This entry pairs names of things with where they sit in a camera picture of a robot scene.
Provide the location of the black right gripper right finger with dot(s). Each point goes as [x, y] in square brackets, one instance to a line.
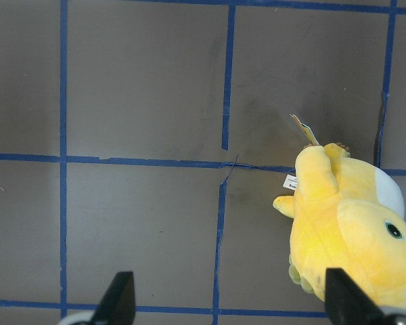
[345, 302]

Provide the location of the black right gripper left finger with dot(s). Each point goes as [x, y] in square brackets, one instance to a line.
[118, 304]

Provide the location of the yellow plush dinosaur toy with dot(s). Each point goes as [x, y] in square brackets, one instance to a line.
[346, 214]

